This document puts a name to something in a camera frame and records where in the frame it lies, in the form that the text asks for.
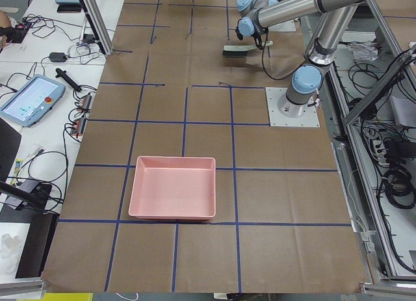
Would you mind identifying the black power adapter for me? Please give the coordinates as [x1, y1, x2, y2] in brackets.
[48, 52, 68, 62]

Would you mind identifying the black handle tool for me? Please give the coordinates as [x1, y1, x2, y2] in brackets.
[55, 68, 82, 92]

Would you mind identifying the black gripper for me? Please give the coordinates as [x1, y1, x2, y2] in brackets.
[252, 31, 263, 47]

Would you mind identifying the pink plastic bin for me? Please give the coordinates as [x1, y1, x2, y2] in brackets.
[128, 156, 216, 220]

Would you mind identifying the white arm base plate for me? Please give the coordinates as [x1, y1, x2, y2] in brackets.
[265, 87, 320, 128]

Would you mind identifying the aluminium frame post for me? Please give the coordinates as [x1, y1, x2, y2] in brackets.
[79, 0, 114, 57]

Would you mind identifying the pale green hand brush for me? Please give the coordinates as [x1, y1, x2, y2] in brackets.
[222, 41, 274, 58]

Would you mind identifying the blue teach pendant tablet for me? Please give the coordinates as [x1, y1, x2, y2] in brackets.
[1, 74, 66, 127]

